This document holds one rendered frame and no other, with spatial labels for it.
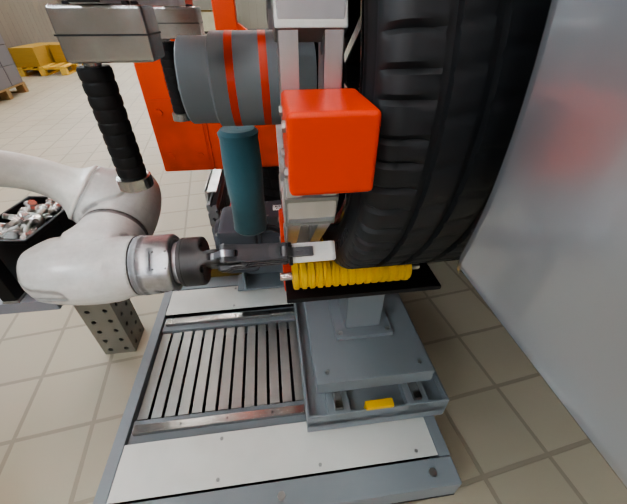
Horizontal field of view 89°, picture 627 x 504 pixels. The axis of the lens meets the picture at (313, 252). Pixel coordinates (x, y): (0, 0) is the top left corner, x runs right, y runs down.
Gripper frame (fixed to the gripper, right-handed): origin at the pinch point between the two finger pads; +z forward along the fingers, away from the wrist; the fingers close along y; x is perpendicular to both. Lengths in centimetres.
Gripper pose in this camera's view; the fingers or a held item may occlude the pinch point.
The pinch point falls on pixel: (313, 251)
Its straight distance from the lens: 50.4
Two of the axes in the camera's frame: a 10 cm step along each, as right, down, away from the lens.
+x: -0.9, -9.9, 1.3
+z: 9.9, -0.8, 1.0
